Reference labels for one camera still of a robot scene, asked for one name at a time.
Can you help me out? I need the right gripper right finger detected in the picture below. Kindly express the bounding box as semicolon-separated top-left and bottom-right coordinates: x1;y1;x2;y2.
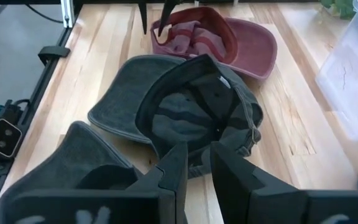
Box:
211;141;358;224

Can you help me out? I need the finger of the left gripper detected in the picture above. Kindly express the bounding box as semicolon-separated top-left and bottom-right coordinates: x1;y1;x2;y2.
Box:
157;0;180;37
137;0;149;35

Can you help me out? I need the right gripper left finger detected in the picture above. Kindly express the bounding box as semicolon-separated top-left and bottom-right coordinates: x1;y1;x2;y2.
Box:
11;141;188;224

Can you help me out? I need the dark grey baseball cap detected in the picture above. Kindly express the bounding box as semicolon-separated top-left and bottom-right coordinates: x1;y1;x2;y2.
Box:
87;54;264;180

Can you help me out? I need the dark grey cloth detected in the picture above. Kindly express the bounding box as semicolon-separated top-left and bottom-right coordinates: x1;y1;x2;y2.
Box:
0;120;142;224

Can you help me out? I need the maroon baseball cap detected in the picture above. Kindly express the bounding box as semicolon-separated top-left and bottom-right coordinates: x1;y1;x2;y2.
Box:
150;6;278;81

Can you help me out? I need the clear plastic bin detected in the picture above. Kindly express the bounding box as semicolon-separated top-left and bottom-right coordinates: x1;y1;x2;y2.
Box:
314;0;358;142

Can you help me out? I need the green potted plant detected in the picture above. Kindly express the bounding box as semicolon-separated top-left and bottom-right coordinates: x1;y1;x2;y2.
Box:
320;0;356;20

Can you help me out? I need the silver aluminium frame post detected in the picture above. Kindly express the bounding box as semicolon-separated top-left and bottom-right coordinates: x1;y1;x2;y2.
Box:
60;0;76;29

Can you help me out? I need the black edge bracket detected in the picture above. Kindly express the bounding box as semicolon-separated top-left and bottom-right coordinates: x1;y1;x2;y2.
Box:
37;45;71;66

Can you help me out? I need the black cable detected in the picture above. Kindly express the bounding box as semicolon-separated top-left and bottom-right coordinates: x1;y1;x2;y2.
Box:
25;2;65;24

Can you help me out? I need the black metal rig frame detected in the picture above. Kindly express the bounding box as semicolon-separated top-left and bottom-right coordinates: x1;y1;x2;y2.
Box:
0;26;74;224

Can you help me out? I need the small black stereo camera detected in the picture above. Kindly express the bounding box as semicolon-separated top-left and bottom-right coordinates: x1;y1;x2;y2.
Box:
0;117;24;158

